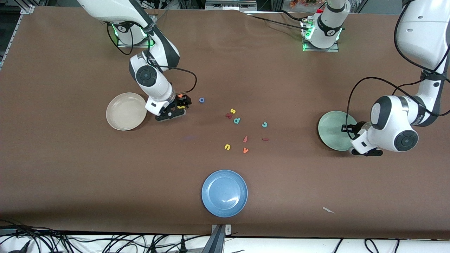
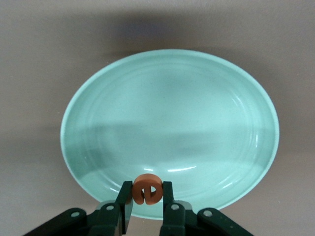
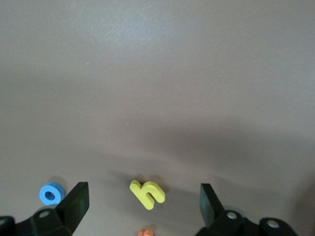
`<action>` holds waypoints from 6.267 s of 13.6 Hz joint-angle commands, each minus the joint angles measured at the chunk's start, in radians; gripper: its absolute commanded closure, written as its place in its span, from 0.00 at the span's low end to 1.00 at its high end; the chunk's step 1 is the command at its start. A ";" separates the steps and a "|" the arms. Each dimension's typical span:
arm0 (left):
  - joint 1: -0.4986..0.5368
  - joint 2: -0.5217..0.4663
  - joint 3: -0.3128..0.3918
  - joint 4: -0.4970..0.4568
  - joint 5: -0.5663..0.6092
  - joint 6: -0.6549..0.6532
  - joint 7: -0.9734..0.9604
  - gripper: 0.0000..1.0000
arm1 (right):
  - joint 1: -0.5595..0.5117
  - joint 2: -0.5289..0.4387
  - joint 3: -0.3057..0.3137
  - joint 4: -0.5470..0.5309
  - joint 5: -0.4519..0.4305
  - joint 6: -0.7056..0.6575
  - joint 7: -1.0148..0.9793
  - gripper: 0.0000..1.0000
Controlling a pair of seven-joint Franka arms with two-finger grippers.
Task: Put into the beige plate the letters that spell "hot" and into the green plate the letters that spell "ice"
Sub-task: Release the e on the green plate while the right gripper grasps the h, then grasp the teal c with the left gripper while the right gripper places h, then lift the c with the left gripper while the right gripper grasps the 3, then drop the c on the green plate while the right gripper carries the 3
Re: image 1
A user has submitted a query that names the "beige round plate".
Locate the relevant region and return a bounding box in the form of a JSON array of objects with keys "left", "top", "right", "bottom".
[{"left": 106, "top": 92, "right": 147, "bottom": 131}]

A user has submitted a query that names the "green round plate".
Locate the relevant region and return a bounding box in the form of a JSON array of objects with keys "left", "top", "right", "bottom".
[{"left": 318, "top": 111, "right": 359, "bottom": 151}]

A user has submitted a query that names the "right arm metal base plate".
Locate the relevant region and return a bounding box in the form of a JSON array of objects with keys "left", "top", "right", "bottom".
[{"left": 117, "top": 14, "right": 156, "bottom": 48}]

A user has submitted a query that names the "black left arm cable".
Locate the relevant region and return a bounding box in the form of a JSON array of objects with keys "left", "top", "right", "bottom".
[{"left": 346, "top": 0, "right": 450, "bottom": 132}]

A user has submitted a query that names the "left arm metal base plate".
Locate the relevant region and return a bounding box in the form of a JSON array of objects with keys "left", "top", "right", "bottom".
[{"left": 302, "top": 18, "right": 340, "bottom": 53}]

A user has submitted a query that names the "grey metal frame equipment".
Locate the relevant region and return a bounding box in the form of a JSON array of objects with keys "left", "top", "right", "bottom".
[{"left": 206, "top": 0, "right": 257, "bottom": 11}]

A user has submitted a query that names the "aluminium table edge rail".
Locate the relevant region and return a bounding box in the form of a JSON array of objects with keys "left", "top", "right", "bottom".
[{"left": 0, "top": 4, "right": 34, "bottom": 71}]

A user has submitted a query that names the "brown paper table cover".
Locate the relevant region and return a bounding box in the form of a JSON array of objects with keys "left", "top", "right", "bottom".
[{"left": 0, "top": 6, "right": 450, "bottom": 239}]

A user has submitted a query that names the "black floor cable tangle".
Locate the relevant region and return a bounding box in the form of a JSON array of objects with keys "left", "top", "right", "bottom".
[{"left": 0, "top": 220, "right": 211, "bottom": 253}]

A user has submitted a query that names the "looped black floor cable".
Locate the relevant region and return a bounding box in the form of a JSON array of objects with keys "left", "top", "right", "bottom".
[{"left": 364, "top": 238, "right": 400, "bottom": 253}]

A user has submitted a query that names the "dark grey camera pole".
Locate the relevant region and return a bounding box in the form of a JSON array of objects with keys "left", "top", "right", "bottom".
[{"left": 201, "top": 225, "right": 225, "bottom": 253}]

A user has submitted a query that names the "black base power cable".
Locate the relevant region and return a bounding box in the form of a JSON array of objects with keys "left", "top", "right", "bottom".
[{"left": 246, "top": 11, "right": 310, "bottom": 32}]

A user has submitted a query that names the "silver metal edge bracket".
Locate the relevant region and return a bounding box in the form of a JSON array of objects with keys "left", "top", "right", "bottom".
[{"left": 211, "top": 224, "right": 232, "bottom": 235}]

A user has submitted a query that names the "blue round plate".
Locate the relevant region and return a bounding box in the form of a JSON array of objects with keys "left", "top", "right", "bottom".
[{"left": 201, "top": 170, "right": 248, "bottom": 218}]

